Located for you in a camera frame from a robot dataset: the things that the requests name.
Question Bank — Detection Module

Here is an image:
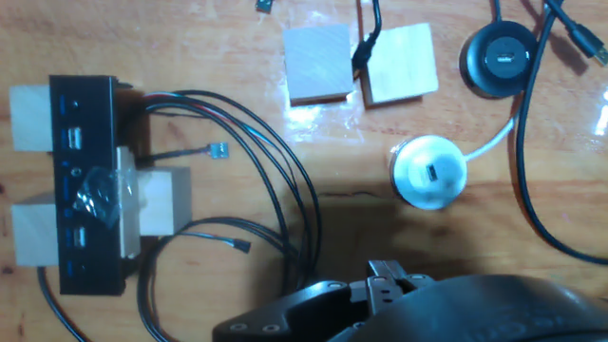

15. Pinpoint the dock cable with grey connector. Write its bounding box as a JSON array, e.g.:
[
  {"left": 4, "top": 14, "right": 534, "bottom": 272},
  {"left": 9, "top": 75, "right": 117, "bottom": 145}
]
[{"left": 135, "top": 142, "right": 230, "bottom": 168}]

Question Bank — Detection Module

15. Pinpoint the clear plastic screw bag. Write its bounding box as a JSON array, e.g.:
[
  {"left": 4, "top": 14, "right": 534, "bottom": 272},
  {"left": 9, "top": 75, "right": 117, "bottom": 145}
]
[{"left": 72, "top": 165, "right": 133, "bottom": 230}]

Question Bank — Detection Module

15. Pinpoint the white round USB hub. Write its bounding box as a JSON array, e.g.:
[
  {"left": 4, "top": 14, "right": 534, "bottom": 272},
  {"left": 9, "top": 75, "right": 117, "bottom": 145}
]
[{"left": 389, "top": 134, "right": 469, "bottom": 212}]

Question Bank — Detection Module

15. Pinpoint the white hub cable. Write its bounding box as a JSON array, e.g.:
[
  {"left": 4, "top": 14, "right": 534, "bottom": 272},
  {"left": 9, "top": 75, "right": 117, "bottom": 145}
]
[{"left": 463, "top": 116, "right": 519, "bottom": 162}]

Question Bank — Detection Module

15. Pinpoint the black round USB hub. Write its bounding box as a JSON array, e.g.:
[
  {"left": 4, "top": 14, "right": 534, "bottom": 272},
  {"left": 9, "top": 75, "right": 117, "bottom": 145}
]
[{"left": 458, "top": 19, "right": 541, "bottom": 100}]

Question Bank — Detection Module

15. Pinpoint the black USB docking station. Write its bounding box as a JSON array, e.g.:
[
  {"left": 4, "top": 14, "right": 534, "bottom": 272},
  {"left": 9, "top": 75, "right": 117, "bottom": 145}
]
[{"left": 48, "top": 74, "right": 128, "bottom": 296}]

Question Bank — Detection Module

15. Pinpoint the black dock cable bundle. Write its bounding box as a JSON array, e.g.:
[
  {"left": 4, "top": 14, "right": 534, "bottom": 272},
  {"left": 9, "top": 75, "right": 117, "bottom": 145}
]
[{"left": 36, "top": 88, "right": 324, "bottom": 342}]

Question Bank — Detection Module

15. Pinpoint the long looped black cable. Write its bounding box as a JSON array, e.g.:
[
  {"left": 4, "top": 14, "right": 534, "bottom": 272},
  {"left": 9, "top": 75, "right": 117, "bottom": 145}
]
[{"left": 515, "top": 0, "right": 608, "bottom": 266}]

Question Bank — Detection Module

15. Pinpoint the black USB adapter with cable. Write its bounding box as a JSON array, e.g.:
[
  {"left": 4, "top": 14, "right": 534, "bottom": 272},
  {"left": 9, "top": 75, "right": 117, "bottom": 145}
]
[{"left": 350, "top": 0, "right": 385, "bottom": 81}]

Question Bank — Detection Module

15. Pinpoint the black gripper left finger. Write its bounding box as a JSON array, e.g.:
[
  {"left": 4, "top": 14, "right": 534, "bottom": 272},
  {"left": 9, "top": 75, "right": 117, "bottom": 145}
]
[{"left": 212, "top": 259, "right": 409, "bottom": 342}]

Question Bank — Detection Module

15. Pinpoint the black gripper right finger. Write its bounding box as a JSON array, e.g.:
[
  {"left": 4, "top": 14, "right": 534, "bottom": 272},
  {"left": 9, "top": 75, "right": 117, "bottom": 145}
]
[{"left": 406, "top": 272, "right": 436, "bottom": 292}]

